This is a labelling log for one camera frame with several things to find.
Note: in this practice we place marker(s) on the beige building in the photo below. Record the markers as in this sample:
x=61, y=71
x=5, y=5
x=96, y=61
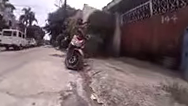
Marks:
x=86, y=10

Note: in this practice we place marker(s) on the dark leafy tree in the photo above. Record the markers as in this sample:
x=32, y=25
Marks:
x=36, y=32

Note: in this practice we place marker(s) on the overgrown bush on wall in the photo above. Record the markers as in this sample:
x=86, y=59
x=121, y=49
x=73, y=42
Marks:
x=99, y=29

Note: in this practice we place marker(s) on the rough concrete verge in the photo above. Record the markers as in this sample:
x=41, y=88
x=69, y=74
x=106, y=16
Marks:
x=138, y=90

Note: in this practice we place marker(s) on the red and white motorcycle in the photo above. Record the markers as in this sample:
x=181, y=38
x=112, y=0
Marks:
x=75, y=53

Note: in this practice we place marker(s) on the grey multi-storey building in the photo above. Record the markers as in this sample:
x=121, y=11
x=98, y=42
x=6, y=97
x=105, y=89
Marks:
x=7, y=13

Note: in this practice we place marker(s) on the red wall with lattice top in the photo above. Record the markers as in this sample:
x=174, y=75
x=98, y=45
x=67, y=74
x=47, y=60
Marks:
x=150, y=35

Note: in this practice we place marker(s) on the dark utility pole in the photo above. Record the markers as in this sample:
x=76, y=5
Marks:
x=65, y=1

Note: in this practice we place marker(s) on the palm tree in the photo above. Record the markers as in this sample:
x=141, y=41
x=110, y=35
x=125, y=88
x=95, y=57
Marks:
x=27, y=16

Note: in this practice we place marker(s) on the parked white vehicle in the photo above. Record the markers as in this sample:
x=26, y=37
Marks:
x=31, y=42

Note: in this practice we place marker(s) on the white van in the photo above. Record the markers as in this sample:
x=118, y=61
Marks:
x=12, y=37

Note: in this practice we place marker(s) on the grey concrete road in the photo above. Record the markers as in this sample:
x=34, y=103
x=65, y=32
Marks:
x=29, y=75

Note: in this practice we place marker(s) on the dark leafy trees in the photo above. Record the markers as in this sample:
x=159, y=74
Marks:
x=59, y=21

